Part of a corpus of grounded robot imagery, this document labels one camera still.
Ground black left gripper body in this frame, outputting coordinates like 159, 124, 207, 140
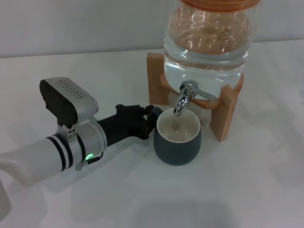
97, 104, 148, 146

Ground dark grey ceramic cup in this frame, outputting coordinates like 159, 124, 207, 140
149, 106, 202, 166

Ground chrome faucet with lever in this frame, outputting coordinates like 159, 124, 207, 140
173, 80, 217, 116

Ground wooden dispenser stand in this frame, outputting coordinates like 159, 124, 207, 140
146, 52, 245, 143

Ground glass water dispenser jar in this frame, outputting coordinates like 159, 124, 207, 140
163, 4, 252, 95

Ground orange dispenser lid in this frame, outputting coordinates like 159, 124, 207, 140
180, 0, 261, 12

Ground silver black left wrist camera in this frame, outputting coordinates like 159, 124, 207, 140
39, 77, 99, 127

